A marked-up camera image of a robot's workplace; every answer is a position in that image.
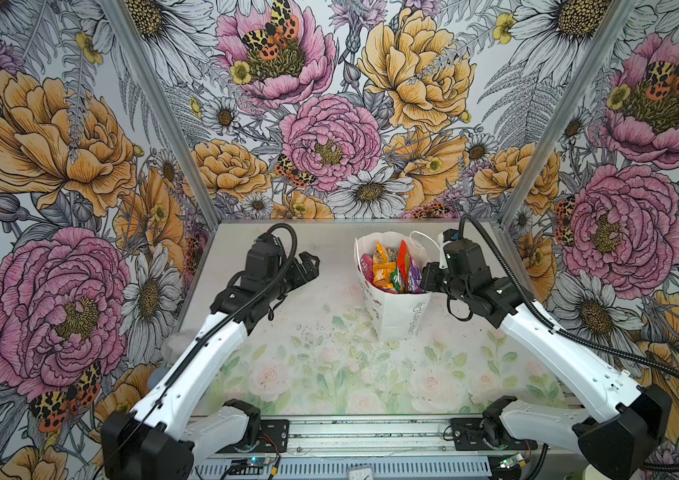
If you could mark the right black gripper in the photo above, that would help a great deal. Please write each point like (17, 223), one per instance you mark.
(428, 274)

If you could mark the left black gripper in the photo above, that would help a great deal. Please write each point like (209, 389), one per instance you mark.
(308, 266)

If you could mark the purple snack packet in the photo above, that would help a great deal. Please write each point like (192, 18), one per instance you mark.
(414, 277)

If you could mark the pink chips bag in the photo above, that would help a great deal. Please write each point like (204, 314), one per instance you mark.
(367, 268)

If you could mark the red yellow snack packet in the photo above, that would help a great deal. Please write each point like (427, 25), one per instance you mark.
(403, 263)

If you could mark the orange Fox's fruits candy bag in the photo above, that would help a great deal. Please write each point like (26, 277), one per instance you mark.
(383, 276)

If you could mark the green Fox's spring tea bag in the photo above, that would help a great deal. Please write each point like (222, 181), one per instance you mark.
(398, 283)

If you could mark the small orange biscuit packet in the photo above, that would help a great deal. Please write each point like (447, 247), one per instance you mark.
(381, 255)

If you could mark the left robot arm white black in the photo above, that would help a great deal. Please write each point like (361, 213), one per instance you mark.
(157, 439)

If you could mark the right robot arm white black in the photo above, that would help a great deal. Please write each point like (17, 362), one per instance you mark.
(619, 424)

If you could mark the right green circuit board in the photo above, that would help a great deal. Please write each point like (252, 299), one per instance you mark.
(512, 462)

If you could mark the green circuit board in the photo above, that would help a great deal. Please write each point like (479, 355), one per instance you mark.
(250, 466)
(512, 462)

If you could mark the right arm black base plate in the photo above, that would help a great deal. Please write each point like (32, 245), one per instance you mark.
(471, 433)

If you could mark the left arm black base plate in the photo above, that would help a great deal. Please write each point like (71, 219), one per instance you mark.
(265, 436)

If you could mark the aluminium mounting rail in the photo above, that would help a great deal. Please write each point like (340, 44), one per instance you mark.
(335, 436)

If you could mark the white vented cable tray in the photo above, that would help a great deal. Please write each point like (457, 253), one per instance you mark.
(388, 467)

